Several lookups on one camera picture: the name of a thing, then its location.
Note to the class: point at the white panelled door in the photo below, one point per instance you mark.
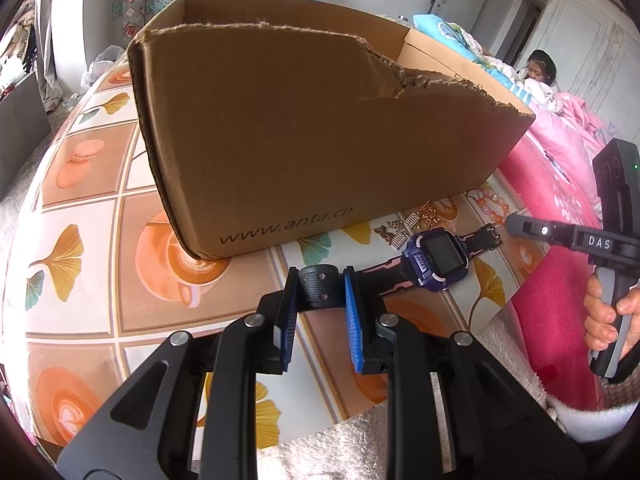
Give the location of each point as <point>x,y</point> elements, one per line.
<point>590,35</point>

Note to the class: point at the patterned cushion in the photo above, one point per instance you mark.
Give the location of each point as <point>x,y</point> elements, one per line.
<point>131,5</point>

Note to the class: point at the person's right hand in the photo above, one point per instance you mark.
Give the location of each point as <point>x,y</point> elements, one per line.
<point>600,310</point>

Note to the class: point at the purple smartwatch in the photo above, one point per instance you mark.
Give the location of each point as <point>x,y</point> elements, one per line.
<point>435,255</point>

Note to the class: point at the brown cardboard box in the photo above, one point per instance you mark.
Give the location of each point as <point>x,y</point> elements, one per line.
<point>300,135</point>

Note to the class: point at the pink floral blanket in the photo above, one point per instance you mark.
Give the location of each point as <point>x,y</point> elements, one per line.
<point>550,285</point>

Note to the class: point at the blue patterned pillow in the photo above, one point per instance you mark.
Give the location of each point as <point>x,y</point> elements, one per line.
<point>435,27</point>

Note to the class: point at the pile of clothes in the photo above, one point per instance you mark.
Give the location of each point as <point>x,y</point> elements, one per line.
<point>17,60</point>

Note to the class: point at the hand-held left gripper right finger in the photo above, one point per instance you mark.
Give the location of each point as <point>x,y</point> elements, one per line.
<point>352,320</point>

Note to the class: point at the gold metal trinkets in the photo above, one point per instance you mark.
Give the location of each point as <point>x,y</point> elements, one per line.
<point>386,232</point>

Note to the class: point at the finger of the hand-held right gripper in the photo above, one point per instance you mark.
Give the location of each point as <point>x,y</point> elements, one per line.
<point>530,230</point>

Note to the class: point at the white plastic bag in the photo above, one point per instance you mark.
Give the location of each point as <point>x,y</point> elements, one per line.
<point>102,67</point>

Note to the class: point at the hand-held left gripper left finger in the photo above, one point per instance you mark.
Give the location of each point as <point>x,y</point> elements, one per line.
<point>286,320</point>

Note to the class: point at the patterned tablecloth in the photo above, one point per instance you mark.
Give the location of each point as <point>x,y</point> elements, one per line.
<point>90,240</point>

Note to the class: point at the grey cabinet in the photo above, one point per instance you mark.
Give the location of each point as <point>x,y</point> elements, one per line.
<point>25,125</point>

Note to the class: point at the white fluffy garment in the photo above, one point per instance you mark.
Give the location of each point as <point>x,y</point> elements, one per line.
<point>350,450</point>

